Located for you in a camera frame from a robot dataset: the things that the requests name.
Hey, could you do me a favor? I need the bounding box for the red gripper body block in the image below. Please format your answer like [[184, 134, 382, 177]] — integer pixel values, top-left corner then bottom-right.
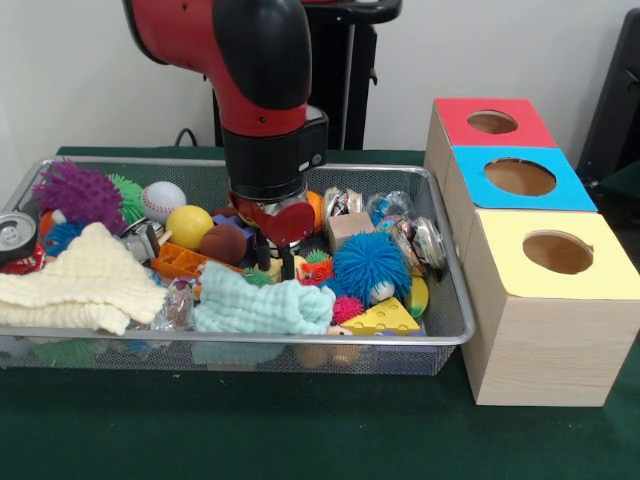
[[228, 192, 316, 247]]

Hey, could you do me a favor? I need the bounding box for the yellow cheese wedge toy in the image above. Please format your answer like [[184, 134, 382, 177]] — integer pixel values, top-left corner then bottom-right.
[[339, 296, 422, 337]]

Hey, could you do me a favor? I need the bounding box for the white mini baseball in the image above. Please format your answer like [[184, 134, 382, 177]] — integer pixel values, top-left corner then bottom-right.
[[141, 180, 187, 224]]

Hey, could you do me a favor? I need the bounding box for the blue spiky rubber ball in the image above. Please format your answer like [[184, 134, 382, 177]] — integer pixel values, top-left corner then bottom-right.
[[332, 230, 412, 306]]

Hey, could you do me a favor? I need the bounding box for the green spiky rubber ball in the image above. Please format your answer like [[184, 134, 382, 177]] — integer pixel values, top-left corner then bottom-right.
[[107, 173, 146, 225]]

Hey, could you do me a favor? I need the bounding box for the yellow plush toy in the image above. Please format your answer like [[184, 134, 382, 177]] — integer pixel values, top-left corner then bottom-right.
[[259, 253, 309, 281]]

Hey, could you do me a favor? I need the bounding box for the dark green table cloth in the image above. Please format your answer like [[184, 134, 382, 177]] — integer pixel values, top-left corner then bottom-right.
[[0, 145, 640, 480]]

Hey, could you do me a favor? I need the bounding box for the mint knitted cloth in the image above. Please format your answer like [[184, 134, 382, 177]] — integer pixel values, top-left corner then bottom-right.
[[192, 260, 337, 335]]

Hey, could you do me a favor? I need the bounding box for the purple spiky monster toy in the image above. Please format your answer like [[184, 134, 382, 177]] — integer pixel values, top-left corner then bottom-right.
[[32, 159, 126, 236]]

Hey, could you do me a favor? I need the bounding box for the shallow metal mesh bin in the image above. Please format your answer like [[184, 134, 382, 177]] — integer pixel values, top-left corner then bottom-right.
[[0, 155, 475, 377]]

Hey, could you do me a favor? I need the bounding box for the orange building block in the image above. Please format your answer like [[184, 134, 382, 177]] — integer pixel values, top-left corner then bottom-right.
[[149, 241, 211, 281]]

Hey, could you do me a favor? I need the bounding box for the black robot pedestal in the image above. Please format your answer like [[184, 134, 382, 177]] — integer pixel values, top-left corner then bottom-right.
[[212, 0, 404, 150]]

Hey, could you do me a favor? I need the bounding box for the brown mini football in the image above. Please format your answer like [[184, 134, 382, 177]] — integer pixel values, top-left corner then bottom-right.
[[198, 223, 249, 266]]

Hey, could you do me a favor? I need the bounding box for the green cloth side table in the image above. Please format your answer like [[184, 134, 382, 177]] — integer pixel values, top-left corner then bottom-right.
[[597, 159, 640, 201]]

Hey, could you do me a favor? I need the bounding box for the cream knitted cloth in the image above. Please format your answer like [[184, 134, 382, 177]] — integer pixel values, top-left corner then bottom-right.
[[0, 222, 166, 336]]

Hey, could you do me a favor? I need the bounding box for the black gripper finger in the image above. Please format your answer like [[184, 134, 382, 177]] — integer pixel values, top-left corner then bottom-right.
[[279, 243, 296, 281], [255, 232, 271, 271]]

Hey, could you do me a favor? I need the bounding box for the yellow ball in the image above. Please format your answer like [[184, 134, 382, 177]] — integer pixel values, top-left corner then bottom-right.
[[165, 204, 215, 251]]

